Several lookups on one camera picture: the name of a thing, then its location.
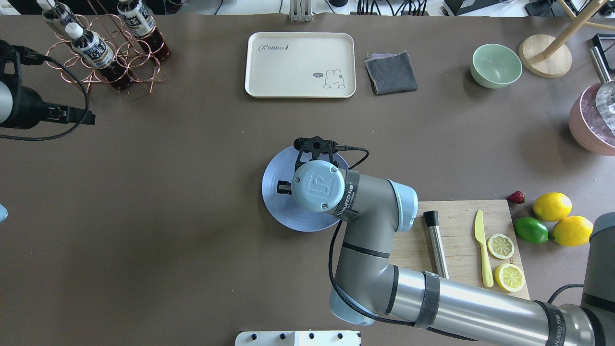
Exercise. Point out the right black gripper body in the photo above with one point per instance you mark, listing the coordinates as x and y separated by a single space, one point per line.
284 188

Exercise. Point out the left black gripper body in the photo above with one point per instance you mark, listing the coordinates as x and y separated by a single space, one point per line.
30 109

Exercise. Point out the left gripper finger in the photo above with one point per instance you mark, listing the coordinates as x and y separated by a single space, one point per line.
64 114

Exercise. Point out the blue plate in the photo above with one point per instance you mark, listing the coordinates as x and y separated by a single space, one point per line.
301 195

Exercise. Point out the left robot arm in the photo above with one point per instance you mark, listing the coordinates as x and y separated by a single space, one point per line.
86 107

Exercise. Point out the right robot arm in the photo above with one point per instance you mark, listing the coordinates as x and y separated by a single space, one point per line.
367 287

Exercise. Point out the tea bottle bottom left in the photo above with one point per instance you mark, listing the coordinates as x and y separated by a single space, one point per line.
97 54

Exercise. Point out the tea bottle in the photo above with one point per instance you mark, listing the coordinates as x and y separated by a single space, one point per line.
57 15
97 54
139 21

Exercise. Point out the cream rabbit tray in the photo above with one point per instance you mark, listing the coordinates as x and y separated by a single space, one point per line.
300 64

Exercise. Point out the grey folded cloth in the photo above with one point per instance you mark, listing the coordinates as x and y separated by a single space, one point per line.
391 73

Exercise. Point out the tea bottle top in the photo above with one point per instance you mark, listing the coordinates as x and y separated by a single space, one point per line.
57 15

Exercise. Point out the tea bottle bottom right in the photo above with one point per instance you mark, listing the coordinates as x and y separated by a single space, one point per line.
139 21

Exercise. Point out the steel muddler black tip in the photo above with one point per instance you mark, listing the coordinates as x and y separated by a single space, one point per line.
432 222

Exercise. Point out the wooden cutting board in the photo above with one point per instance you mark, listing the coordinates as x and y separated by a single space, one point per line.
413 249

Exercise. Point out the yellow plastic knife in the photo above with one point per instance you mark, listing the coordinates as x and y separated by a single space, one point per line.
479 234

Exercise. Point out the green bowl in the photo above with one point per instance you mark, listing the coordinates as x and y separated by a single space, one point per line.
495 66

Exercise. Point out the red strawberry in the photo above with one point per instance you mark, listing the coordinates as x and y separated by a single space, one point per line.
518 197

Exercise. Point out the lemon slice lower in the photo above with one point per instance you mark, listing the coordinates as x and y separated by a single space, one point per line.
501 246

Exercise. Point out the green lime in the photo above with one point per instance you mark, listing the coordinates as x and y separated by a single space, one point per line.
531 230

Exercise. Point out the lemon half upper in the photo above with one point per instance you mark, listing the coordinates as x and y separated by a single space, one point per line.
509 277

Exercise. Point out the whole yellow lemon upper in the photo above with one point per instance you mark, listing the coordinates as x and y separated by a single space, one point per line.
552 207

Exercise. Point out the whole yellow lemon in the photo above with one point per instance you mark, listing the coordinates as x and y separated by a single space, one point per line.
574 230
552 207

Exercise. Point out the wooden cup stand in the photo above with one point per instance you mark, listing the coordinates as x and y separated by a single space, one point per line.
548 56

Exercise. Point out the whole yellow lemon lower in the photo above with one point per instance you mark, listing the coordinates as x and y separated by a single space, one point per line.
574 230

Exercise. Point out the pink bowl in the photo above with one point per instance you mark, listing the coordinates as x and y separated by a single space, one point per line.
583 124

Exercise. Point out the steel ice scoop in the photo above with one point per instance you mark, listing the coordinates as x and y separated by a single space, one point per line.
605 98

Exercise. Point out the dark glass tray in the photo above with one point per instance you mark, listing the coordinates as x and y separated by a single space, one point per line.
606 48

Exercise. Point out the copper wire bottle rack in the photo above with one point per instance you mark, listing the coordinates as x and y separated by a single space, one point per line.
101 16

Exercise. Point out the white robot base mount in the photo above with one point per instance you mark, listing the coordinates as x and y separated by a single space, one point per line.
299 338

